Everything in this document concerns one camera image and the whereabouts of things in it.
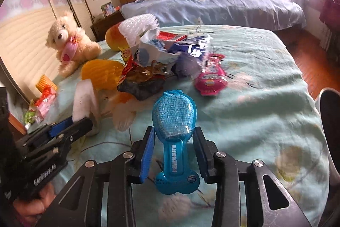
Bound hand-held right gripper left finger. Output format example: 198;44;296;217
36;127;156;227

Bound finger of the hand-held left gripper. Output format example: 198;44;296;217
16;117;73;146
23;117;94;164

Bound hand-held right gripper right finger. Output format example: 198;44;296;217
192;127;313;227

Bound white foam block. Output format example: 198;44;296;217
72;78;100;134

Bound blue blister pack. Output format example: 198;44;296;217
152;89;200;195

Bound yellow snack wrapper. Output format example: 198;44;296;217
121;46;133;63

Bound red white cardboard box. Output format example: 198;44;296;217
157;31;188;43

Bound person's left hand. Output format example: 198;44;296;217
13;183;57;227

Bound red white plastic packet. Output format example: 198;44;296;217
34;86;57;112

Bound green packet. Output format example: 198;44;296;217
23;110;36;127

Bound orange snack packet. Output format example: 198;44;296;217
35;75;57;92

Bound dark crumpled bag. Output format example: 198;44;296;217
117;78;166;101

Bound green floral bedsheet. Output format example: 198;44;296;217
27;25;331;227

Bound pink blister pack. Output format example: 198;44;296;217
193;53;227;97

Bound red snack wrapper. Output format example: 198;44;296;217
117;57;166;89

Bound cream teddy bear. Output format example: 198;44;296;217
45;10;103;77

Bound grey purple cloth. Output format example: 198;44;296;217
171;53;202;79

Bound red yellow apple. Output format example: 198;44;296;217
105;23;130;52

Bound white blue paper package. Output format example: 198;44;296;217
130;30;181;68

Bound dark wooden nightstand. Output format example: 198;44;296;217
90;11;125;41

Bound blue foil wrapper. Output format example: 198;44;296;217
166;35;213;57

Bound white foam net sleeve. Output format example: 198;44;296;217
118;13;160;47

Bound blue bed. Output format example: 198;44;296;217
121;0;306;31

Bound dark red clothes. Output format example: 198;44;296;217
319;0;340;31

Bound photo frame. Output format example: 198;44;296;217
100;2;113;17

